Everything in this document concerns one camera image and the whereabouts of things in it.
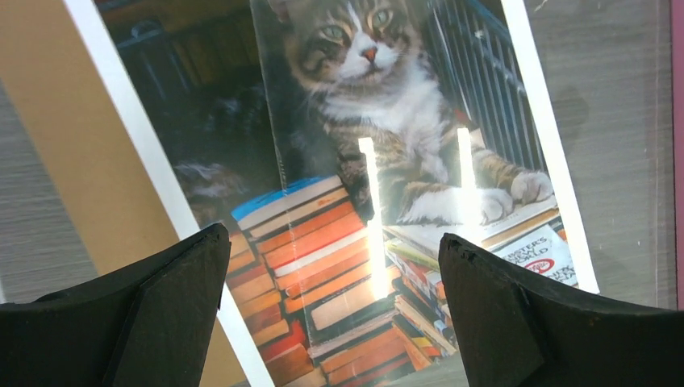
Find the brown cardboard backing board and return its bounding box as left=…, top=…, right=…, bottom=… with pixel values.
left=0, top=0, right=248, bottom=387

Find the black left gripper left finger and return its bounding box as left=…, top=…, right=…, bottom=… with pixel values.
left=1, top=223, right=231, bottom=386

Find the pink wooden picture frame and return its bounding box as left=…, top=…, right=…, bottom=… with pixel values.
left=670, top=0, right=683, bottom=310

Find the cat and books photo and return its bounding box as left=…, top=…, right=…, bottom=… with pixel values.
left=66, top=1, right=599, bottom=386

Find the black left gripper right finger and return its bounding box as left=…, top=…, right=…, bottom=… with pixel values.
left=438, top=234, right=683, bottom=386

